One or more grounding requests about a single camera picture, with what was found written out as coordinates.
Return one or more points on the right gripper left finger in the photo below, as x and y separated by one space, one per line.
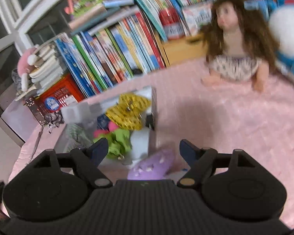
86 162

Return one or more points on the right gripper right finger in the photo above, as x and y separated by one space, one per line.
200 162

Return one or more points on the green striped cloth doll dress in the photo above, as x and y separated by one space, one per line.
76 137

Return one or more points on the green and pink scrunchie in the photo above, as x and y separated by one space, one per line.
118 141

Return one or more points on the blue floral brocade pouch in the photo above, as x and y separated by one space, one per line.
103 122

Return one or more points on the purple plush toy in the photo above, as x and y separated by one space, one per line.
154 167

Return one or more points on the white fluffy plush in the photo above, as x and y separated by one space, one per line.
140 144

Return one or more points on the gold sequin pouch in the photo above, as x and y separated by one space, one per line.
127 113

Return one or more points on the miniature black bicycle model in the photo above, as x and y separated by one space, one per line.
53 120

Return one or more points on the red plastic crate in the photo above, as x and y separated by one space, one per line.
63 93

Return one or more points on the grey cardboard box tray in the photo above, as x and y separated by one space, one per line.
148 120

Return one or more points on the smartphone showing woman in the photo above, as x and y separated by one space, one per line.
38 110

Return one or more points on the stack of grey books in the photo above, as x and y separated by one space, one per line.
48 68

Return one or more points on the row of upright books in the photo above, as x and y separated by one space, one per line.
123 45

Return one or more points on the small wooden drawer box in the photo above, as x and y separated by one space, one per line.
186 48

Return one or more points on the pink plush bunny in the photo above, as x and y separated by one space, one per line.
23 67

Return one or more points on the brown haired doll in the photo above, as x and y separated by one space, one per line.
240 45

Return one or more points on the red Budweiser can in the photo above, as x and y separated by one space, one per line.
171 23

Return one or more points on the white paper clip box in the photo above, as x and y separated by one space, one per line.
196 16

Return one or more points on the blue white plush toy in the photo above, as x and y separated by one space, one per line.
280 17

